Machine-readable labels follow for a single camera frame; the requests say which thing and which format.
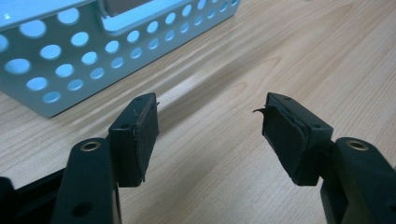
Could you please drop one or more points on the light blue perforated plastic basket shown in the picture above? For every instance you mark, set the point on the light blue perforated plastic basket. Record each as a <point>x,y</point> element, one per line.
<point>90,49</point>

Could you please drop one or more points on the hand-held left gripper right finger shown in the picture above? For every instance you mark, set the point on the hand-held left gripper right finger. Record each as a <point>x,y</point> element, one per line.
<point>299,146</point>

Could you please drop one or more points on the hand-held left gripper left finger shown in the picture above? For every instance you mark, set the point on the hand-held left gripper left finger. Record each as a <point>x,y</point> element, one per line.
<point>130,146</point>

